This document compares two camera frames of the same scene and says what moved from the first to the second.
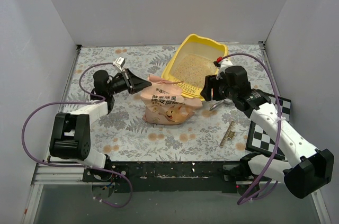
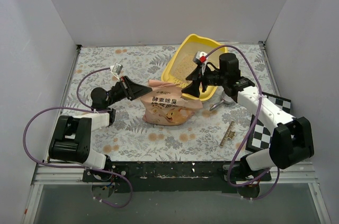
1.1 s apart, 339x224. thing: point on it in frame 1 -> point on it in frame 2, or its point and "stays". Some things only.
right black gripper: x=214 y=89 -> x=201 y=78
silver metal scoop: x=226 y=101 stays
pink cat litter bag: x=164 y=104 stays
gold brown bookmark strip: x=230 y=134 stays
